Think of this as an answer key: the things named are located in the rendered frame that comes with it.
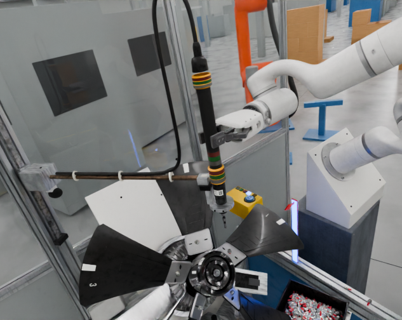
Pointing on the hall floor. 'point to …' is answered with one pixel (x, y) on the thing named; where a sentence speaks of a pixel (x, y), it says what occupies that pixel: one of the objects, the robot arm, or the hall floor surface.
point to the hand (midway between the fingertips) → (211, 138)
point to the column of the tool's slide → (20, 197)
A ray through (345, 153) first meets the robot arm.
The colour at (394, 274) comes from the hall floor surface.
